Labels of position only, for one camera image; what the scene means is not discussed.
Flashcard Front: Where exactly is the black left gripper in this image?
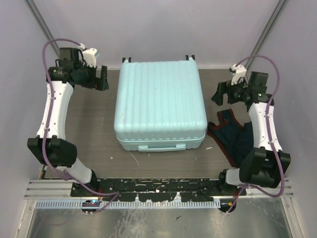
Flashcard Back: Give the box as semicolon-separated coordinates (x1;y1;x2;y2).
75;61;108;91

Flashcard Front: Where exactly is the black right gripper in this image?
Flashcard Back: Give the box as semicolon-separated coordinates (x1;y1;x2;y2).
211;76;251;106

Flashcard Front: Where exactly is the mint green suitcase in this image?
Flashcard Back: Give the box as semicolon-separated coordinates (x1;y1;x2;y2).
114;55;208;152

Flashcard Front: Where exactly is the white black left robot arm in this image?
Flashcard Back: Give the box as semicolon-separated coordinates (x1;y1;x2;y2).
27;45;109;196

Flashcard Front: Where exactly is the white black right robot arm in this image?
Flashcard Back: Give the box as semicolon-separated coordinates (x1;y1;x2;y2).
211;72;291;198

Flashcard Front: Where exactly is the navy garment with red trim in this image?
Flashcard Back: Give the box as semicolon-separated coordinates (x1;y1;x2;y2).
207;109;254;168

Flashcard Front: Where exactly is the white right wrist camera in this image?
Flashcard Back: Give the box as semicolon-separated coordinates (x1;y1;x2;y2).
229;64;247;85

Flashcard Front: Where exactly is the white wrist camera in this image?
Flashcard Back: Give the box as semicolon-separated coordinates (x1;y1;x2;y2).
82;48;100;67
229;64;247;85

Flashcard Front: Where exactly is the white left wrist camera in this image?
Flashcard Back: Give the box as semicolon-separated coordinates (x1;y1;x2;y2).
82;48;100;67

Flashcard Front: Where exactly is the aluminium front rail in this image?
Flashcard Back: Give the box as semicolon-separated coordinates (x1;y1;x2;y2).
24;179;293;201

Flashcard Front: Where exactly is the slotted cable duct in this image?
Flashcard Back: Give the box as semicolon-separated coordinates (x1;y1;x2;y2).
35;199;221;209

